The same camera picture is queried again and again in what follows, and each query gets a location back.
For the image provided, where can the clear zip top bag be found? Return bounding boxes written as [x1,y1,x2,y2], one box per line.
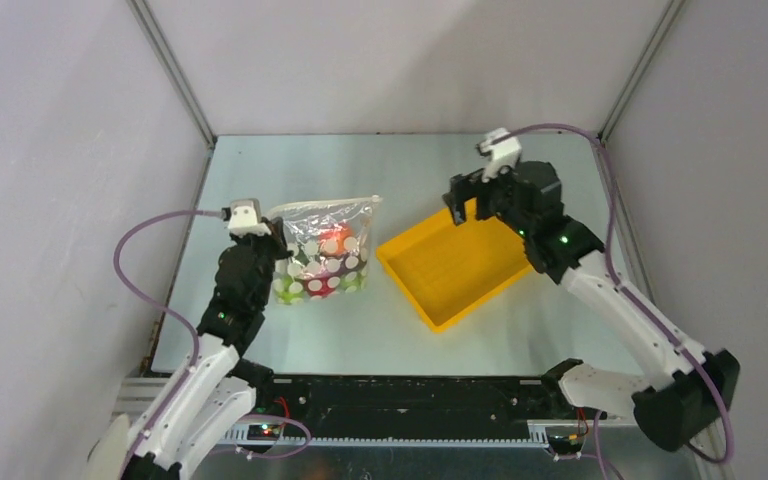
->
[267,195,382,306]

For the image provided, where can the pink orange peach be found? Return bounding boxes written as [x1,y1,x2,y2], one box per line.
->
[318,223,358,256]

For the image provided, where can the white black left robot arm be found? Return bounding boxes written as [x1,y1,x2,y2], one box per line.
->
[120,234,290,479]

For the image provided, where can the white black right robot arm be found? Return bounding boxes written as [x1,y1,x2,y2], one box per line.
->
[443,161,741,452]

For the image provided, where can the yellow plastic tray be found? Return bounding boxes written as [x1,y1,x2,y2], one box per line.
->
[376,200,533,333]

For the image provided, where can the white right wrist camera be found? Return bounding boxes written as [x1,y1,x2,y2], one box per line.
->
[476,128,522,183]

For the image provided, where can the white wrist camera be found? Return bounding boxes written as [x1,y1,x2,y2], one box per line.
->
[222,198,270,238]
[476,128,522,183]

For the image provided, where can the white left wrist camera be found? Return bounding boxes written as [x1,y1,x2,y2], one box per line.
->
[222,198,270,238]

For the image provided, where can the aluminium frame rails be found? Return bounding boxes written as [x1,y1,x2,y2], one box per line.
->
[112,377,169,417]

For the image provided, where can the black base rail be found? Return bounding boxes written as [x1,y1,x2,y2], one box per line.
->
[253,374,595,443]

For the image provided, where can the grey slotted cable duct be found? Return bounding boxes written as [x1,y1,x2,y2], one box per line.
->
[224,423,551,448]

